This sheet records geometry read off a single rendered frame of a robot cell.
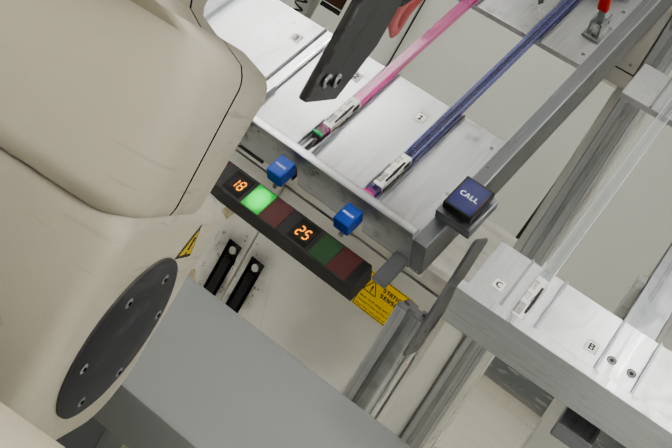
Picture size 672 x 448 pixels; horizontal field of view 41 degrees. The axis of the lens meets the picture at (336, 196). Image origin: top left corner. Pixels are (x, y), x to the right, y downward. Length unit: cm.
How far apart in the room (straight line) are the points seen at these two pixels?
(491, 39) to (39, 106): 276
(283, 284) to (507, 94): 172
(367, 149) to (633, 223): 191
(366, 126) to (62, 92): 79
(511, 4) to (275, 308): 62
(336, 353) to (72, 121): 110
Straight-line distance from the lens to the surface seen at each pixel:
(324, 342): 150
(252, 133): 119
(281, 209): 112
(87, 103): 43
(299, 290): 151
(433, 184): 114
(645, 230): 300
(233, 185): 115
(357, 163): 115
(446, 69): 317
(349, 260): 108
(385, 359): 113
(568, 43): 133
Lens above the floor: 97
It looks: 13 degrees down
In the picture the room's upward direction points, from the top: 30 degrees clockwise
